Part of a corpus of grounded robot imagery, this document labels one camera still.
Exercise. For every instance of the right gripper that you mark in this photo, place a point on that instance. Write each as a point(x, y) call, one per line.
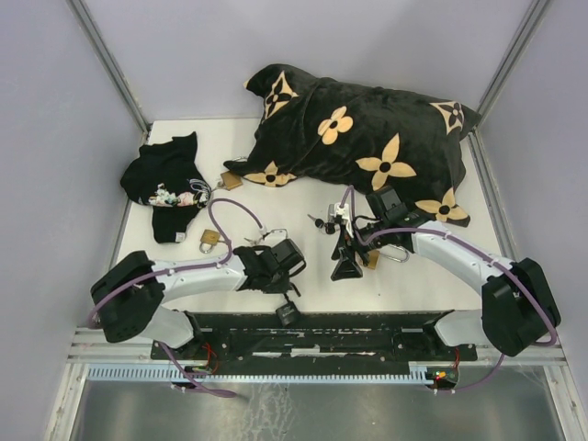
point(345, 248)

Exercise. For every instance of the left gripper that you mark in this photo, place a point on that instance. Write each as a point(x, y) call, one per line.
point(281, 287)

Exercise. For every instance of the black-headed keys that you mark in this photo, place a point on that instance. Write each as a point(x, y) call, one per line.
point(324, 224)

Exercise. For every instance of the medium brass padlock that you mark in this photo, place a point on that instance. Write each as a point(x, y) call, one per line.
point(209, 240)

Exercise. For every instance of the black padlock shackle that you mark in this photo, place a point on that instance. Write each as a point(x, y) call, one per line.
point(288, 313)

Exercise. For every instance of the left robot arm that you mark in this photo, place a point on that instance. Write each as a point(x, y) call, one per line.
point(129, 300)

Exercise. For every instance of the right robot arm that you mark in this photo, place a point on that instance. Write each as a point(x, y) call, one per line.
point(517, 306)

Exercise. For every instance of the large brass padlock long shackle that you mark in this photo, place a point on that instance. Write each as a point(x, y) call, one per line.
point(393, 253)

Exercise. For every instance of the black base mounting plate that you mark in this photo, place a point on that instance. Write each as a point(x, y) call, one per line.
point(319, 344)

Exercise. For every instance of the brass padlock near pillow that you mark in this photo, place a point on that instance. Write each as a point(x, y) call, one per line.
point(229, 181)

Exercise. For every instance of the black floral pillow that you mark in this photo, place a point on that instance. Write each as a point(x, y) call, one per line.
point(366, 137)

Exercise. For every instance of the black printed garment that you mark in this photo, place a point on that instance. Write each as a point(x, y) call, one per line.
point(165, 178)

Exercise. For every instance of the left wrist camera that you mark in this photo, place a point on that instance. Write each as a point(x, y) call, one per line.
point(277, 234)

